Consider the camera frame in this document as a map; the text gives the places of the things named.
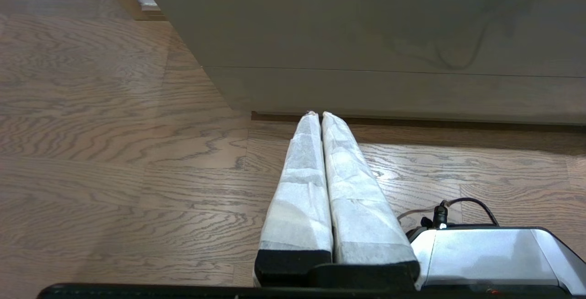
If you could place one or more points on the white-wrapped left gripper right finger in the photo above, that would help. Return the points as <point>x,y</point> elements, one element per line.
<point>361,207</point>

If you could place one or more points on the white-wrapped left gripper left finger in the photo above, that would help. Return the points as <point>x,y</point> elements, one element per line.
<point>300,198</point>

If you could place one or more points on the glossy white drawer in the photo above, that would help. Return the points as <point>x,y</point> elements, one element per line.
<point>320,19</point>

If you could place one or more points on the left robot arm silver black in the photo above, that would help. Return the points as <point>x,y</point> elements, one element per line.
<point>485,253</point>

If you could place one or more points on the glossy white cabinet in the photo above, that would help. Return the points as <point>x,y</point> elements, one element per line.
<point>366,97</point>

